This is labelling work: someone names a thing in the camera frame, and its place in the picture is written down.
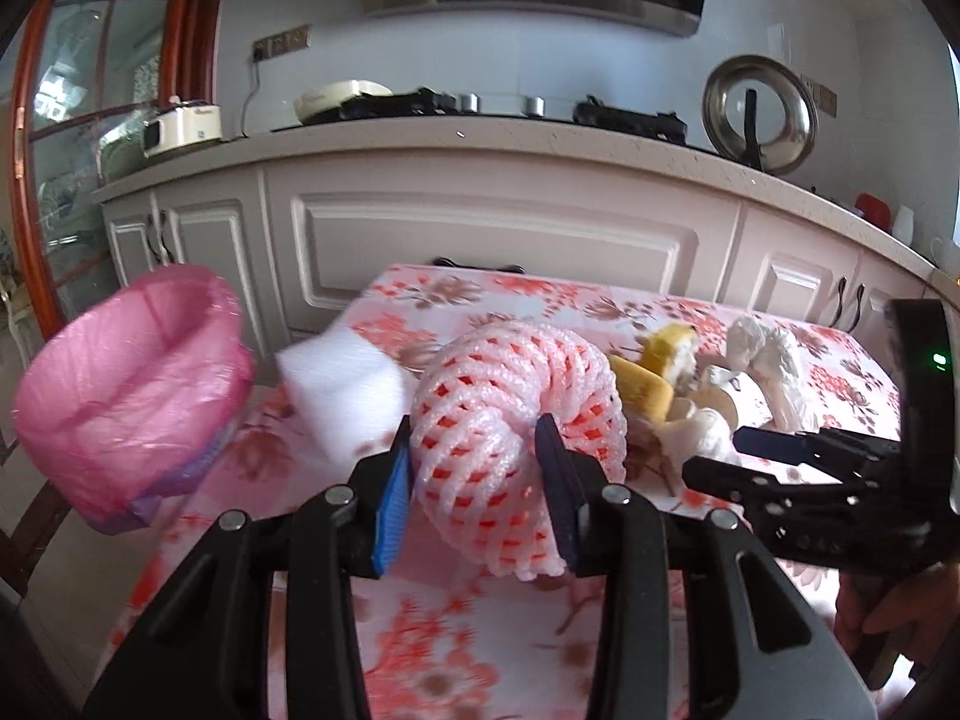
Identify red pot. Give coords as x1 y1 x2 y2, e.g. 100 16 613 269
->
855 193 893 230

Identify yellow banana peel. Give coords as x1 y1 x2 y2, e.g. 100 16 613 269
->
607 321 702 425

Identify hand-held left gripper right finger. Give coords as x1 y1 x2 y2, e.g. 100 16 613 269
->
534 414 878 720

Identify black gas stove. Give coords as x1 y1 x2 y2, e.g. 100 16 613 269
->
266 88 721 155

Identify person's right hand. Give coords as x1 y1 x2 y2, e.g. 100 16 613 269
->
834 561 960 685

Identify black lid stand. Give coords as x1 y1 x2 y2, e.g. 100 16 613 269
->
741 88 766 172

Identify white electric pan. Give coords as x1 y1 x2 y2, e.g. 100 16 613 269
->
292 80 395 125

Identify steel pot lid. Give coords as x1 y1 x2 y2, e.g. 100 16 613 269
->
703 54 818 175

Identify wall socket strip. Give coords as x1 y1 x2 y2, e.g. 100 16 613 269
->
251 25 312 61

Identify white rice cooker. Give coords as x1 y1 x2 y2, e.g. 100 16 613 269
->
142 97 224 158

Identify white lower kitchen cabinets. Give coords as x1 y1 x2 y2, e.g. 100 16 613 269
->
94 127 960 365

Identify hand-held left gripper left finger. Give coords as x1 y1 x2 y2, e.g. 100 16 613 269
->
82 414 415 720

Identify crumpled white paper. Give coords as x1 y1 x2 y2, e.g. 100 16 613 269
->
660 382 740 481

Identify wooden glass sliding door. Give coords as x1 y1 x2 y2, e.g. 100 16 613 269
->
7 0 207 346

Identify pink floral tablecloth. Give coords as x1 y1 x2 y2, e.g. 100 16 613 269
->
94 262 901 720

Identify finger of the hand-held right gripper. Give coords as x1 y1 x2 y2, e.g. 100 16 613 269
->
681 454 848 541
733 426 905 485

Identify white plastic bag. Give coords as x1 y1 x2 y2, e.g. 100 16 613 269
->
724 315 820 430

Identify pink foam net ring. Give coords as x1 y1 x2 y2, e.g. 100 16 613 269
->
411 319 627 582

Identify black power cable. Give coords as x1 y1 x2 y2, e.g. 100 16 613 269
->
240 52 262 140

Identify white foam block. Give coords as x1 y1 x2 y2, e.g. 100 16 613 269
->
274 330 410 477

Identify trash bin with pink bag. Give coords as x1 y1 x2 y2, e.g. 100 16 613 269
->
15 264 256 535

